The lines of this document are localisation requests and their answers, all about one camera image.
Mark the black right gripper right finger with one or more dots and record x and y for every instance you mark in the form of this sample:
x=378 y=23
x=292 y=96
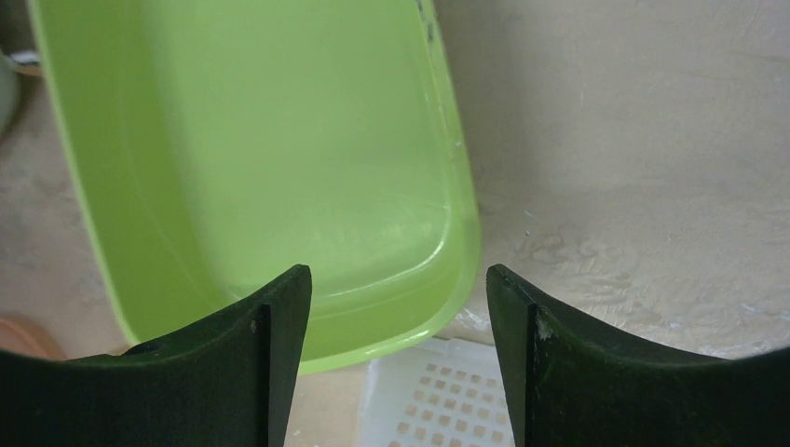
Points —
x=573 y=380

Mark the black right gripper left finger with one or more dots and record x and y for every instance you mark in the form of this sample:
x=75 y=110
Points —
x=225 y=380

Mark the white perforated strainer tray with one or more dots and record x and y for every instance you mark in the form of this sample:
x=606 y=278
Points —
x=437 y=393

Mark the peach round plastic bucket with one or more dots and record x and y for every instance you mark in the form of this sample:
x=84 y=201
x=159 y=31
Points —
x=23 y=336

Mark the green plastic tray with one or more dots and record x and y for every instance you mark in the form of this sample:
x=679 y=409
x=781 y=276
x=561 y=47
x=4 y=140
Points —
x=215 y=144

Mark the white orange cylindrical bin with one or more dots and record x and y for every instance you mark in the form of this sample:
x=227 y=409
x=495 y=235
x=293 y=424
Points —
x=14 y=65

